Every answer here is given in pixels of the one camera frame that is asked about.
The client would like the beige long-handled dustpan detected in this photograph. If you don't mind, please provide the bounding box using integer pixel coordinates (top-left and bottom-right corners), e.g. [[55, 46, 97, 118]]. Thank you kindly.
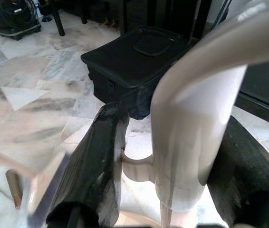
[[115, 0, 269, 228]]

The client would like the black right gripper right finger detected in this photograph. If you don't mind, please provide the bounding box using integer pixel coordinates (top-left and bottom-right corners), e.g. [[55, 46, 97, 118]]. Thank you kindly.
[[207, 116, 269, 228]]

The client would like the black fabric case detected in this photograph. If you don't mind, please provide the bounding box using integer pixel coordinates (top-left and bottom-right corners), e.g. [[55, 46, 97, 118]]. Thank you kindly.
[[80, 25, 192, 120]]

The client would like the black table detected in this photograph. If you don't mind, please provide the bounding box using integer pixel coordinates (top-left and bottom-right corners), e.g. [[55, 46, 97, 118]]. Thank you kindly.
[[38, 0, 197, 38]]

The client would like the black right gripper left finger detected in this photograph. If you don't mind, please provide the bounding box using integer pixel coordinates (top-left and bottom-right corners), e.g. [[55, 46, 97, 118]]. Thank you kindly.
[[46, 103, 129, 226]]

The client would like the brown stick wrapper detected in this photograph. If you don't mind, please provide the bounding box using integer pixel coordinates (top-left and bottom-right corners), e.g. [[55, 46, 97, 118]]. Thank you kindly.
[[5, 170, 23, 209]]

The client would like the black vacuum cleaner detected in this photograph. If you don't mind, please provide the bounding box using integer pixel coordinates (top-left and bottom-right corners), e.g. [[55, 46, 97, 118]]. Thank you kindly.
[[0, 0, 42, 41]]

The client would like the black folding chair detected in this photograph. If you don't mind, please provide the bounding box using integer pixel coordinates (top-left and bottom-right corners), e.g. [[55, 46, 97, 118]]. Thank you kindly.
[[189, 0, 269, 166]]

